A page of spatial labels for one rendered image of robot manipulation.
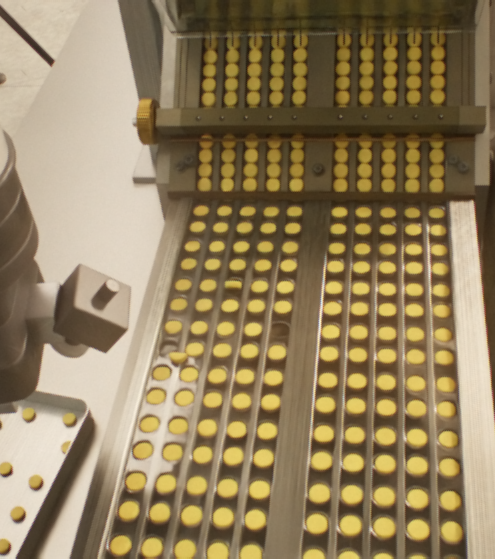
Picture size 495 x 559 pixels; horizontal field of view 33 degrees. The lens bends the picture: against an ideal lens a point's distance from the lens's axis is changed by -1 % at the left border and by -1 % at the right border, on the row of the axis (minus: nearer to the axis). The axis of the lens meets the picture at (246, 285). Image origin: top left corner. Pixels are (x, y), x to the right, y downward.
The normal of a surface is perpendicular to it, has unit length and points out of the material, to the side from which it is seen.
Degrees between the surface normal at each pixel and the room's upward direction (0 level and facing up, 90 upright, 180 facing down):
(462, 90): 38
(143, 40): 90
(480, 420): 0
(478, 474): 0
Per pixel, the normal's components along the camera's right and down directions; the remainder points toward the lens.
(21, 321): 0.99, -0.14
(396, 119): -0.15, -0.11
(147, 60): -0.12, 0.72
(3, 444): -0.10, -0.70
